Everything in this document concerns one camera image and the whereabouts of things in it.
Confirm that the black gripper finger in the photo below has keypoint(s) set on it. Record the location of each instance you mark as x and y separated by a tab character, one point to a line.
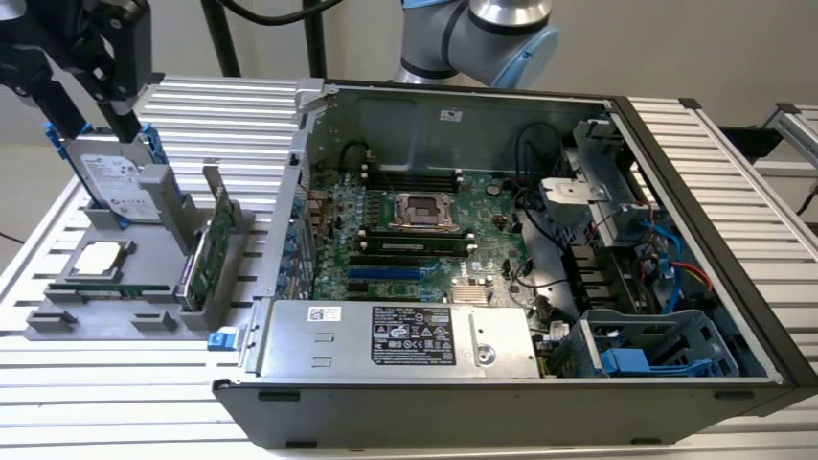
54	100
118	115

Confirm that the green graphics card black cooler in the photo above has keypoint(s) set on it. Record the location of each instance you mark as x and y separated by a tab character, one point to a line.
207	254

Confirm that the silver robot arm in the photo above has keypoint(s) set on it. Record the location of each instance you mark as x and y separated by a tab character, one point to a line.
441	43

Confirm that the hard disk blue carrier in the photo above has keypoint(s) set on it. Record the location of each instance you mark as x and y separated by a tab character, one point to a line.
113	182

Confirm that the black stand pole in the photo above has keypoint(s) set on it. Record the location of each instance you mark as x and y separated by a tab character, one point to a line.
221	38
314	48

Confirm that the silver CPU chip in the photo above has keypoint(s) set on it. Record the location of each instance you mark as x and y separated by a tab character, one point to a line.
97	259

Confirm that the grey parts rack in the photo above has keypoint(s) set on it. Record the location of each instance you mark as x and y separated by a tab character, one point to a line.
154	273

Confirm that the green RAM stick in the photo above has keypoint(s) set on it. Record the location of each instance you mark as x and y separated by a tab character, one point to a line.
409	246
138	290

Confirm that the blue case latch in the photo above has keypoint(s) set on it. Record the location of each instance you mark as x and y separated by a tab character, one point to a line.
221	341

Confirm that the blue expansion slot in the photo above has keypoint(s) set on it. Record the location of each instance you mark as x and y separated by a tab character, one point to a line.
384	274

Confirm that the silver power supply unit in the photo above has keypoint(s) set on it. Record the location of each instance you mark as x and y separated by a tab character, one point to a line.
333	354

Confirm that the round coin battery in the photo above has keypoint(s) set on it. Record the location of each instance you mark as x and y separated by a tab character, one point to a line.
494	188

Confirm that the green motherboard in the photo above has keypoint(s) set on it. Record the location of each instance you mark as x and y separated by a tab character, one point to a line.
486	225

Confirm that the small silver chipset heatsink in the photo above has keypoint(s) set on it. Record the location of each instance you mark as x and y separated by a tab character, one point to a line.
470	294

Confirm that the silver metal drive cage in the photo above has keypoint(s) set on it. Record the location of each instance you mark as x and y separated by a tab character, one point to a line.
569	191

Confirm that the grey open PC case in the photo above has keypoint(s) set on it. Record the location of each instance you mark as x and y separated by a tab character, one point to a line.
448	412

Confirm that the grey disk bay cage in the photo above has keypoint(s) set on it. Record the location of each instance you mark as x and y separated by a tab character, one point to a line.
640	321

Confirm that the CPU socket metal frame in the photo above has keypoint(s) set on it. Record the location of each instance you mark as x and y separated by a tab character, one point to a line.
416	211

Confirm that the aluminium side frame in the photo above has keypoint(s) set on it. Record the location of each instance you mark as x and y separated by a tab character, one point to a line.
793	120

